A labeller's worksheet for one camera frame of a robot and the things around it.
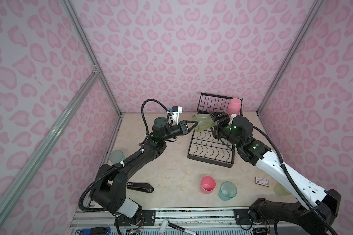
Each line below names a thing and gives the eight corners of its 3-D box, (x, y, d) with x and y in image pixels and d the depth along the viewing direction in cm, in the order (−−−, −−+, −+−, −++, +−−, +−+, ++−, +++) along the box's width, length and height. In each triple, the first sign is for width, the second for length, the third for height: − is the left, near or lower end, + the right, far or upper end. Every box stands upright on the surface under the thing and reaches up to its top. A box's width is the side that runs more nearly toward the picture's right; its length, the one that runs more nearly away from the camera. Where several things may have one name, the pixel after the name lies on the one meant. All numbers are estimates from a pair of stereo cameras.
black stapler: (128, 188, 85) (126, 185, 81) (130, 182, 87) (128, 179, 84) (152, 193, 83) (151, 191, 80) (154, 187, 85) (153, 184, 82)
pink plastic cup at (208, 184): (201, 194, 82) (202, 188, 74) (200, 182, 86) (201, 175, 79) (213, 194, 82) (216, 188, 74) (212, 181, 86) (214, 175, 79)
